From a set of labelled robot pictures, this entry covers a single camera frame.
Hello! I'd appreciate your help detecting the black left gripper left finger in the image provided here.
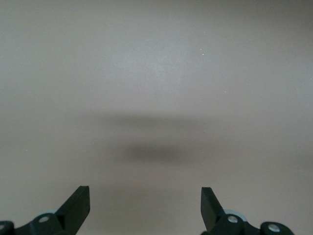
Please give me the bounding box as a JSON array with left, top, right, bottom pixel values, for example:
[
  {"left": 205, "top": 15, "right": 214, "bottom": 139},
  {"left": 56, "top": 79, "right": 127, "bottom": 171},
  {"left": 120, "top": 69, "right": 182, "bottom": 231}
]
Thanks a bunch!
[{"left": 13, "top": 186, "right": 91, "bottom": 235}]

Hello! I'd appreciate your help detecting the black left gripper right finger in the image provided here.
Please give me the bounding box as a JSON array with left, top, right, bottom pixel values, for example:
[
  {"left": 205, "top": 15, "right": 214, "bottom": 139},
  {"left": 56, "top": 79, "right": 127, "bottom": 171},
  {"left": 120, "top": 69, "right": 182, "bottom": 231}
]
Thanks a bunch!
[{"left": 201, "top": 187, "right": 261, "bottom": 235}]

